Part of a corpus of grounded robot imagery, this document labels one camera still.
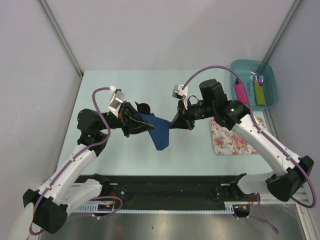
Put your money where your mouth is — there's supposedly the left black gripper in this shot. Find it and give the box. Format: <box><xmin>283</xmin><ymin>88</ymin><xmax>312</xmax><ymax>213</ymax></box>
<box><xmin>97</xmin><ymin>101</ymin><xmax>156</xmax><ymax>138</ymax></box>

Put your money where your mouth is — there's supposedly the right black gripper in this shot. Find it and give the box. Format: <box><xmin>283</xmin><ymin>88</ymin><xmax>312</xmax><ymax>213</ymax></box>
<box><xmin>169</xmin><ymin>97</ymin><xmax>215</xmax><ymax>131</ymax></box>

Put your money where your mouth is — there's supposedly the purple spoon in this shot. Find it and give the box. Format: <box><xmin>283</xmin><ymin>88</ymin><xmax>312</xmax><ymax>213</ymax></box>
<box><xmin>137</xmin><ymin>103</ymin><xmax>151</xmax><ymax>115</ymax></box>

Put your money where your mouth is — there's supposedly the dark blue paper napkin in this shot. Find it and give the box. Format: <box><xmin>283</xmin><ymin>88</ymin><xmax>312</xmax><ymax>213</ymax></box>
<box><xmin>140</xmin><ymin>113</ymin><xmax>171</xmax><ymax>151</ymax></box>

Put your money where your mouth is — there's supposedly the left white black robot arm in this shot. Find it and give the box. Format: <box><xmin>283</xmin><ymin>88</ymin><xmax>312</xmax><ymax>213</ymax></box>
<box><xmin>22</xmin><ymin>101</ymin><xmax>156</xmax><ymax>234</ymax></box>

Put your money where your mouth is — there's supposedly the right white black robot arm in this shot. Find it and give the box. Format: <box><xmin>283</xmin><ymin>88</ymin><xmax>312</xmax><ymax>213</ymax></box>
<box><xmin>170</xmin><ymin>79</ymin><xmax>314</xmax><ymax>202</ymax></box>

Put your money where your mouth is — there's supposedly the green rolled napkin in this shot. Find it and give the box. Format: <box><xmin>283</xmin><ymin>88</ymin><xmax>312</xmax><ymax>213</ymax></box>
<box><xmin>254</xmin><ymin>81</ymin><xmax>267</xmax><ymax>106</ymax></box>

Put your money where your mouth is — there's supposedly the floral cloth mat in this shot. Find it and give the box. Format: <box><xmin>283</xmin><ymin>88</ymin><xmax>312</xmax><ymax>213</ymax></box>
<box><xmin>209</xmin><ymin>118</ymin><xmax>258</xmax><ymax>156</ymax></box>

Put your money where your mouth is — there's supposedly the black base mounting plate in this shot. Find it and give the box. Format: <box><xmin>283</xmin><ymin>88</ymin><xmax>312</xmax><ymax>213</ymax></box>
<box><xmin>74</xmin><ymin>173</ymin><xmax>261</xmax><ymax>211</ymax></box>

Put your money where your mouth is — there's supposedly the iridescent fork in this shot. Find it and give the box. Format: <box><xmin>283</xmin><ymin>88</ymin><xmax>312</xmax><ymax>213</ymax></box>
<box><xmin>256</xmin><ymin>75</ymin><xmax>265</xmax><ymax>87</ymax></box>

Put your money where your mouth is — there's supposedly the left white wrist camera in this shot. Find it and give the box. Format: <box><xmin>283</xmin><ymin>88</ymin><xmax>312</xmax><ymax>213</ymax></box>
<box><xmin>108</xmin><ymin>85</ymin><xmax>125</xmax><ymax>117</ymax></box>

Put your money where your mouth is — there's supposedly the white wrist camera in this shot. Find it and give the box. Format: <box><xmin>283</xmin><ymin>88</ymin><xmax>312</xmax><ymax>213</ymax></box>
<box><xmin>108</xmin><ymin>85</ymin><xmax>125</xmax><ymax>117</ymax></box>
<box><xmin>172</xmin><ymin>84</ymin><xmax>188</xmax><ymax>110</ymax></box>

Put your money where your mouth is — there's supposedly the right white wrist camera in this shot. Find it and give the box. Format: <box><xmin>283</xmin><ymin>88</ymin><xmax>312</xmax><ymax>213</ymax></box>
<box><xmin>172</xmin><ymin>84</ymin><xmax>188</xmax><ymax>110</ymax></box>

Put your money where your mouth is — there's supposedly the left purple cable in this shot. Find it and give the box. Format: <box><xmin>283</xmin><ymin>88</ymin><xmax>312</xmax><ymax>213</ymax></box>
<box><xmin>29</xmin><ymin>86</ymin><xmax>124</xmax><ymax>237</ymax></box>

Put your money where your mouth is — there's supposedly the purple cable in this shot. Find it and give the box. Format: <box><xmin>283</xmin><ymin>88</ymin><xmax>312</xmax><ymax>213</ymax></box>
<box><xmin>183</xmin><ymin>65</ymin><xmax>317</xmax><ymax>235</ymax></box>
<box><xmin>29</xmin><ymin>86</ymin><xmax>124</xmax><ymax>237</ymax></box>

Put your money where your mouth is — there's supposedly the white slotted cable duct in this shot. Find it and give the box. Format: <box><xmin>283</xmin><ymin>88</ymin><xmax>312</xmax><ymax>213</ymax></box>
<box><xmin>77</xmin><ymin>202</ymin><xmax>236</xmax><ymax>215</ymax></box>

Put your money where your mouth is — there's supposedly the aluminium rail frame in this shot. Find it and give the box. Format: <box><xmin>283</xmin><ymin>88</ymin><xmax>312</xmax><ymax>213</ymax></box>
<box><xmin>36</xmin><ymin>109</ymin><xmax>311</xmax><ymax>240</ymax></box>

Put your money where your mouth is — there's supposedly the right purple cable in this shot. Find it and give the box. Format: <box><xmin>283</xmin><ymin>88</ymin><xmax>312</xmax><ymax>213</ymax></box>
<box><xmin>183</xmin><ymin>65</ymin><xmax>317</xmax><ymax>235</ymax></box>

